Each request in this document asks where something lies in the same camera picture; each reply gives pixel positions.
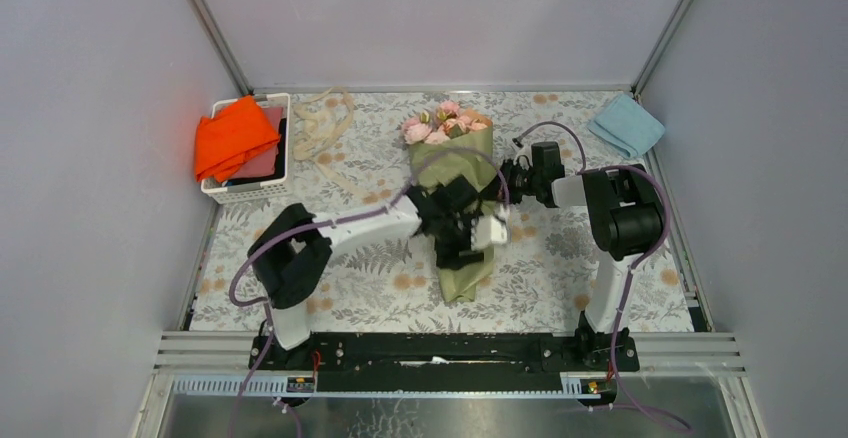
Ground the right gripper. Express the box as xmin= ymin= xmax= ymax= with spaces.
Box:
xmin=477 ymin=160 xmax=541 ymax=206

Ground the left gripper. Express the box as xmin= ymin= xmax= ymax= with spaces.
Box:
xmin=432 ymin=209 xmax=482 ymax=270

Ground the brown kraft wrapping paper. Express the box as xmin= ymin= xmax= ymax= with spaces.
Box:
xmin=407 ymin=127 xmax=496 ymax=303

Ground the pink fake rose stem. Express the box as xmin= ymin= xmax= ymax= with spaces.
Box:
xmin=433 ymin=100 xmax=493 ymax=139

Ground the beige ribbon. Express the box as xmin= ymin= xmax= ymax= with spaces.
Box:
xmin=292 ymin=87 xmax=368 ymax=198

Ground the peach fake rose stem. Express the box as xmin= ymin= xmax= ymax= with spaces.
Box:
xmin=401 ymin=112 xmax=449 ymax=145

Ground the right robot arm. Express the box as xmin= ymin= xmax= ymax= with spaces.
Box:
xmin=481 ymin=141 xmax=669 ymax=370

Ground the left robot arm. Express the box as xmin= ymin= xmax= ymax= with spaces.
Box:
xmin=247 ymin=176 xmax=508 ymax=369

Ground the floral patterned table mat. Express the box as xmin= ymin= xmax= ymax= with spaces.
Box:
xmin=190 ymin=90 xmax=694 ymax=336

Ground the light blue cloth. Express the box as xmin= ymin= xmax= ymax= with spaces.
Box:
xmin=588 ymin=94 xmax=665 ymax=159

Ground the white plastic basket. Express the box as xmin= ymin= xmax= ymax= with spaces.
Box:
xmin=199 ymin=92 xmax=292 ymax=205

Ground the orange cloth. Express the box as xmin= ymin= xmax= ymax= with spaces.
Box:
xmin=194 ymin=96 xmax=281 ymax=182

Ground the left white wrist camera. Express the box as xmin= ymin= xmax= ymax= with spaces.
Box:
xmin=470 ymin=204 xmax=510 ymax=251

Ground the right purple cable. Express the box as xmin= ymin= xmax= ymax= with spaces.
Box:
xmin=512 ymin=120 xmax=697 ymax=438

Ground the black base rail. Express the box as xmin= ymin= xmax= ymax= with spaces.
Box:
xmin=248 ymin=323 xmax=640 ymax=393

